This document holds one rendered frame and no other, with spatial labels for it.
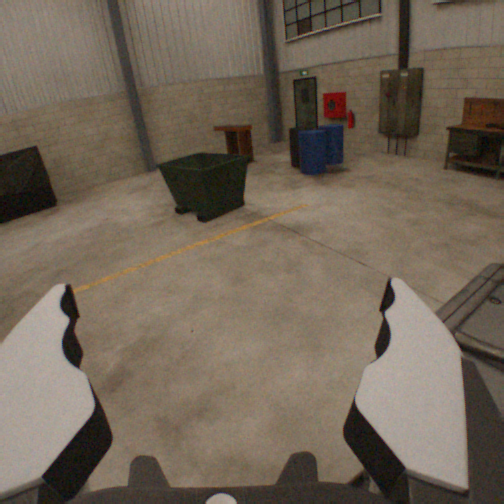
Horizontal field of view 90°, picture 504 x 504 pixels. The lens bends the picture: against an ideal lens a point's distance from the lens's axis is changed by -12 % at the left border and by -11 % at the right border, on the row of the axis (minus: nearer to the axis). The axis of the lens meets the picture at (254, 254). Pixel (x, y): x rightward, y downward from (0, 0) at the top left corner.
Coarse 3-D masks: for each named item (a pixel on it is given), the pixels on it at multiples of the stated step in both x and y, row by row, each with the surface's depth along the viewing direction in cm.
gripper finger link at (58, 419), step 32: (64, 288) 10; (32, 320) 8; (64, 320) 9; (0, 352) 7; (32, 352) 7; (64, 352) 7; (0, 384) 6; (32, 384) 6; (64, 384) 6; (0, 416) 6; (32, 416) 6; (64, 416) 6; (96, 416) 6; (0, 448) 5; (32, 448) 5; (64, 448) 5; (96, 448) 6; (0, 480) 4; (32, 480) 4; (64, 480) 5
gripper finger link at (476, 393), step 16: (464, 368) 7; (464, 384) 7; (480, 384) 7; (480, 400) 6; (480, 416) 6; (496, 416) 6; (480, 432) 5; (496, 432) 5; (480, 448) 5; (496, 448) 5; (480, 464) 5; (496, 464) 5; (400, 480) 5; (416, 480) 5; (480, 480) 5; (496, 480) 4; (400, 496) 5; (416, 496) 4; (432, 496) 4; (448, 496) 4; (464, 496) 4; (480, 496) 4; (496, 496) 4
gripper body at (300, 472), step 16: (144, 464) 5; (288, 464) 5; (304, 464) 5; (128, 480) 5; (144, 480) 5; (160, 480) 5; (288, 480) 5; (304, 480) 5; (80, 496) 4; (96, 496) 4; (112, 496) 4; (128, 496) 4; (144, 496) 4; (160, 496) 4; (176, 496) 4; (192, 496) 4; (208, 496) 4; (224, 496) 4; (240, 496) 4; (256, 496) 4; (272, 496) 4; (288, 496) 4; (304, 496) 4; (320, 496) 4; (336, 496) 4; (352, 496) 4; (368, 496) 4
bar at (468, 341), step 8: (456, 336) 43; (464, 336) 43; (464, 344) 43; (472, 344) 42; (480, 344) 41; (488, 344) 41; (480, 352) 41; (488, 352) 40; (496, 352) 39; (496, 360) 40
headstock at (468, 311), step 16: (480, 272) 61; (496, 272) 59; (464, 288) 57; (480, 288) 55; (496, 288) 54; (448, 304) 53; (464, 304) 52; (480, 304) 51; (496, 304) 50; (448, 320) 49; (464, 320) 49; (480, 320) 48; (496, 320) 47; (480, 336) 45; (496, 336) 44; (464, 352) 43; (480, 368) 39; (496, 368) 39; (496, 384) 37; (496, 400) 35
